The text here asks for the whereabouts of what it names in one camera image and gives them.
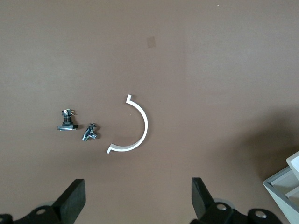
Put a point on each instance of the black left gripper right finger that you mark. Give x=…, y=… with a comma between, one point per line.
x=203, y=205

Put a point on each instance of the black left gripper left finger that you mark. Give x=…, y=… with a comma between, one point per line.
x=70, y=203

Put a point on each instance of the small chrome metal fitting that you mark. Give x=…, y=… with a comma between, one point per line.
x=88, y=134

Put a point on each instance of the black switch component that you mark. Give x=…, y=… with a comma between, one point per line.
x=67, y=126

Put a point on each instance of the white semicircular bracket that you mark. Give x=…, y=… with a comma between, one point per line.
x=144, y=123

